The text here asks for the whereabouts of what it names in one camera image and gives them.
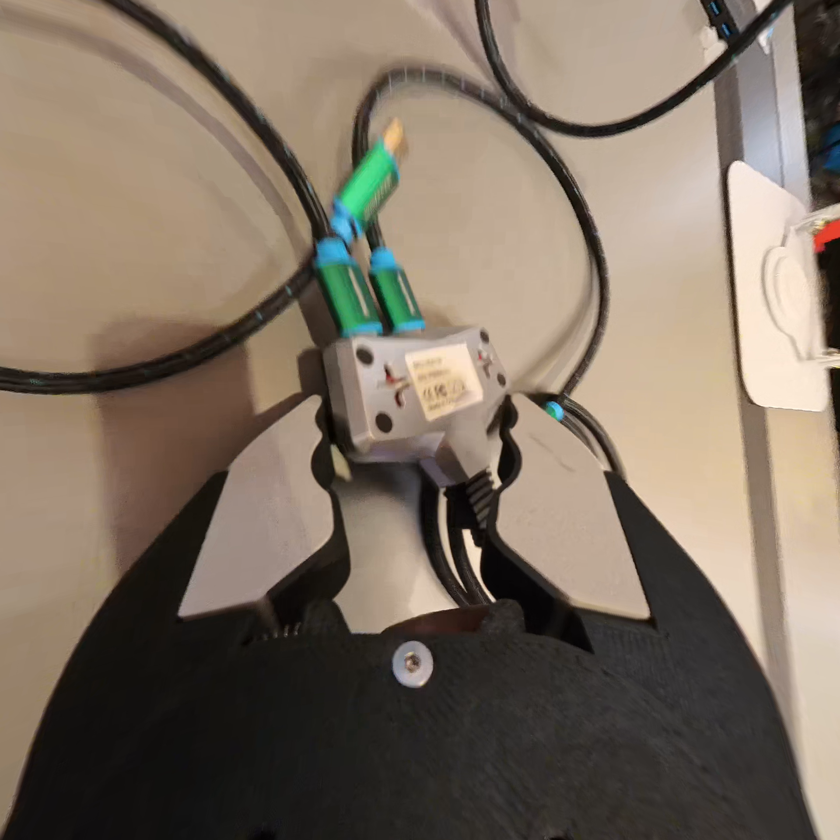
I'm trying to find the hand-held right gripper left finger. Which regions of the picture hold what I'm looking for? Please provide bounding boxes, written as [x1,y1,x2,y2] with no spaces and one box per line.
[177,392,350,621]

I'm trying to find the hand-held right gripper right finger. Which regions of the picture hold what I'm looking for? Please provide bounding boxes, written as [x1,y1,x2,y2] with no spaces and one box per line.
[479,392,652,621]

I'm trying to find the grey USB hub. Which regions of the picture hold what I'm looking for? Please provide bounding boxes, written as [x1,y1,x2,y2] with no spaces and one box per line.
[322,325,513,490]

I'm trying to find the black braided green-plug cable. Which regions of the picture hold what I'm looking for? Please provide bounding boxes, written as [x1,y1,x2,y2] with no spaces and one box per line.
[351,62,627,480]
[105,0,385,339]
[0,117,411,395]

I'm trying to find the dark USB hub blue ports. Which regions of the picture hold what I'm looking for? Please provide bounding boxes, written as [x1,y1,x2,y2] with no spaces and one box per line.
[699,0,775,52]

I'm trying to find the clear plastic holder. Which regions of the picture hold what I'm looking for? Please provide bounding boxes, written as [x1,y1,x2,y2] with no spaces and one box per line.
[763,206,840,363]

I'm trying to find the black hub cable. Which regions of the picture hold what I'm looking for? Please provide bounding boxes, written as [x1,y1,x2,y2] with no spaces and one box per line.
[433,469,505,608]

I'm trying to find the white adhesive mount plate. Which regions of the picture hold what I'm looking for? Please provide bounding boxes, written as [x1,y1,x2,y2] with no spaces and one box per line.
[725,161,833,413]

